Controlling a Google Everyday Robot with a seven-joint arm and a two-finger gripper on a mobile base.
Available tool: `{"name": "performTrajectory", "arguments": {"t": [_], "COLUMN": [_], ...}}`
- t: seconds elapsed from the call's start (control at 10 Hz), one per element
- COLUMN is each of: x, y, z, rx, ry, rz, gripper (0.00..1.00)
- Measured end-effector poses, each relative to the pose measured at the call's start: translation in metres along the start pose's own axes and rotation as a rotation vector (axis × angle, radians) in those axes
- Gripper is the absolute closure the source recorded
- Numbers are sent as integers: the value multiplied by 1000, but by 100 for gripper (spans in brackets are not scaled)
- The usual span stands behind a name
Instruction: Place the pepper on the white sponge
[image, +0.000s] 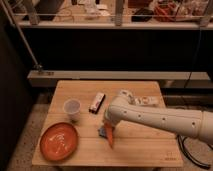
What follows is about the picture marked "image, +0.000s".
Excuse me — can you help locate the orange pepper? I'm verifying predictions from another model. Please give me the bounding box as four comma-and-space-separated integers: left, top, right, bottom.
104, 123, 114, 147

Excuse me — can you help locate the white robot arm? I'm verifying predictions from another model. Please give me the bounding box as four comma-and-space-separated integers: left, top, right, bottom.
100, 90, 213, 146

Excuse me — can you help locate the wooden table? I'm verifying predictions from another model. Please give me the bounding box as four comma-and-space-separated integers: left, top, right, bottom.
31, 80, 184, 168

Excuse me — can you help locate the translucent plastic cup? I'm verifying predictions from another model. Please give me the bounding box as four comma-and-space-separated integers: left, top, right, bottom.
63, 99, 81, 121

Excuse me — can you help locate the orange plate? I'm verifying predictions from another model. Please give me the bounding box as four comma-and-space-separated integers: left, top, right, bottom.
39, 122, 78, 161

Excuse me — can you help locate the black floor cable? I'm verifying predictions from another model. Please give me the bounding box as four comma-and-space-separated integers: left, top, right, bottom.
177, 134, 213, 170

